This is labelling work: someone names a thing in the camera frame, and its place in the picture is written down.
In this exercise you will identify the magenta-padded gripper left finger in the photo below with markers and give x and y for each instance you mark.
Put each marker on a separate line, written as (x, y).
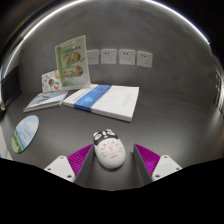
(60, 166)

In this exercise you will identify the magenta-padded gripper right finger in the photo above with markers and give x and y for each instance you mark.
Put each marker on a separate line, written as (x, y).
(166, 166)

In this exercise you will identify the white panda-print computer mouse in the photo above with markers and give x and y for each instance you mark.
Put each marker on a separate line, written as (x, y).
(109, 151)

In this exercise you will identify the round landscape-print mouse pad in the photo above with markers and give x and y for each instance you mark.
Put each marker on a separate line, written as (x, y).
(25, 133)

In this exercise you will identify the grey striped book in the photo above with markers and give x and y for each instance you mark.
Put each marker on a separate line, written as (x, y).
(45, 100)

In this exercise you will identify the white book with blue band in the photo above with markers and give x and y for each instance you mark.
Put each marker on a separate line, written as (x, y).
(113, 101)

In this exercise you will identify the white colourful sticker card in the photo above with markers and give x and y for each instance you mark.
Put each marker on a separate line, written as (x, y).
(50, 81)

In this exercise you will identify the green food leaflet stand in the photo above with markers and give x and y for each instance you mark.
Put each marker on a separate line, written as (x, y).
(72, 61)

